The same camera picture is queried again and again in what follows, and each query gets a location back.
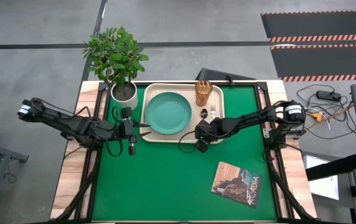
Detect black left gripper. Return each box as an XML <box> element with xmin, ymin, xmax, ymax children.
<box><xmin>115</xmin><ymin>107</ymin><xmax>152</xmax><ymax>156</ymax></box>

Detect yellow floor cable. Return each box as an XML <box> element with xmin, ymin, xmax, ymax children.
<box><xmin>305</xmin><ymin>104</ymin><xmax>355</xmax><ymax>130</ymax></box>

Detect amber ribbed cup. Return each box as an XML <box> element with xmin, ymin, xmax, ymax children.
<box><xmin>194</xmin><ymin>80</ymin><xmax>213</xmax><ymax>107</ymax></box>

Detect Acadia picture book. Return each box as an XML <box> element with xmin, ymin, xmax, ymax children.
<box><xmin>210</xmin><ymin>161</ymin><xmax>263</xmax><ymax>208</ymax></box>

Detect black flat panel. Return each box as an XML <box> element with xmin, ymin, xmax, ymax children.
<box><xmin>195</xmin><ymin>67</ymin><xmax>256</xmax><ymax>82</ymax></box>

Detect beige plastic tray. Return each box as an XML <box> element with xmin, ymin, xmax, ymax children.
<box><xmin>139</xmin><ymin>83</ymin><xmax>225</xmax><ymax>144</ymax></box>

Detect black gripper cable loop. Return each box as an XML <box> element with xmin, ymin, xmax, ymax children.
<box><xmin>177</xmin><ymin>129</ymin><xmax>199</xmax><ymax>154</ymax></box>

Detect green table mat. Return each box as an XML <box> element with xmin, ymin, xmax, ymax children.
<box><xmin>91</xmin><ymin>84</ymin><xmax>278</xmax><ymax>222</ymax></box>

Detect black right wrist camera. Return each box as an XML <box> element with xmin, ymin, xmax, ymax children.
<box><xmin>196</xmin><ymin>139</ymin><xmax>210</xmax><ymax>154</ymax></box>

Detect black mat with striped edge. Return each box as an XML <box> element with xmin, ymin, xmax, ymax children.
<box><xmin>260</xmin><ymin>10</ymin><xmax>356</xmax><ymax>44</ymax></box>
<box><xmin>269</xmin><ymin>43</ymin><xmax>356</xmax><ymax>83</ymax></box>

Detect teal round plate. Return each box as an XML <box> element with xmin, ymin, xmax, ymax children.
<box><xmin>144</xmin><ymin>91</ymin><xmax>193</xmax><ymax>135</ymax></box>

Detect black metal table frame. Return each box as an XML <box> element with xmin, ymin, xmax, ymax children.
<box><xmin>53</xmin><ymin>81</ymin><xmax>317</xmax><ymax>223</ymax></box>

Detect green leafy plant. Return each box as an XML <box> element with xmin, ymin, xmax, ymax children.
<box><xmin>82</xmin><ymin>26</ymin><xmax>150</xmax><ymax>91</ymax></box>

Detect black beam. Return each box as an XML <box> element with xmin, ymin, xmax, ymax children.
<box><xmin>305</xmin><ymin>152</ymin><xmax>356</xmax><ymax>181</ymax></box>

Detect white box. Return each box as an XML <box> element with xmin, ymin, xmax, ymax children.
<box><xmin>302</xmin><ymin>155</ymin><xmax>340</xmax><ymax>201</ymax></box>

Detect white plant pot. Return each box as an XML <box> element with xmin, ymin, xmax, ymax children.
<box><xmin>110</xmin><ymin>81</ymin><xmax>139</xmax><ymax>111</ymax></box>

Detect black power adapter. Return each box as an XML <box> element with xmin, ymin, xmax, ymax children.
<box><xmin>316</xmin><ymin>90</ymin><xmax>342</xmax><ymax>102</ymax></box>

